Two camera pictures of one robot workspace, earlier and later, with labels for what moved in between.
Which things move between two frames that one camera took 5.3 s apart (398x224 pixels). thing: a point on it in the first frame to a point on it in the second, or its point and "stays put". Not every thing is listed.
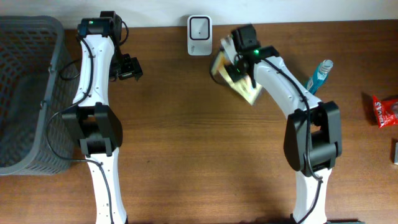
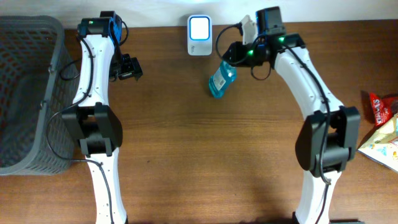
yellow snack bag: x=242 y=86 to x=382 y=146
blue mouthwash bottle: x=320 y=75 to x=222 y=76
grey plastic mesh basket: x=39 y=89 stays put
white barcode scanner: x=199 y=35 stays put
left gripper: x=129 y=72 stays put
